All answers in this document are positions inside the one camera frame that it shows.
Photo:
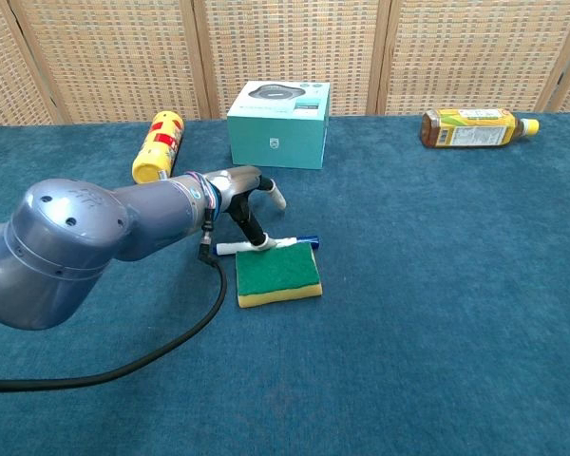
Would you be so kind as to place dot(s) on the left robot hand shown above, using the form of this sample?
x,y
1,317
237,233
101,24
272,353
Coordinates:
x,y
233,187

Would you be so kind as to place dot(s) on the blue white marker pen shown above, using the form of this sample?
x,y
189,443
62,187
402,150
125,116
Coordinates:
x,y
230,248

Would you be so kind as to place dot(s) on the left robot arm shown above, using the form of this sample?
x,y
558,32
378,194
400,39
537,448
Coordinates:
x,y
66,247

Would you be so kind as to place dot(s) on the green and yellow sponge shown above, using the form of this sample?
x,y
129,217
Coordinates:
x,y
278,273

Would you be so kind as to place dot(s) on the teal and white speaker box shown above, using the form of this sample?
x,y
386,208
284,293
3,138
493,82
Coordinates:
x,y
278,133

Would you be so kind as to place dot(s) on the yellow bottle with red label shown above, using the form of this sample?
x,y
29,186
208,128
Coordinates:
x,y
159,142

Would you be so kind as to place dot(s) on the blue felt table cloth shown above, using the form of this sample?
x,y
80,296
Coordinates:
x,y
408,285

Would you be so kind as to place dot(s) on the tea bottle with yellow cap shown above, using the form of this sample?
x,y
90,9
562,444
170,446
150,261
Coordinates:
x,y
470,129

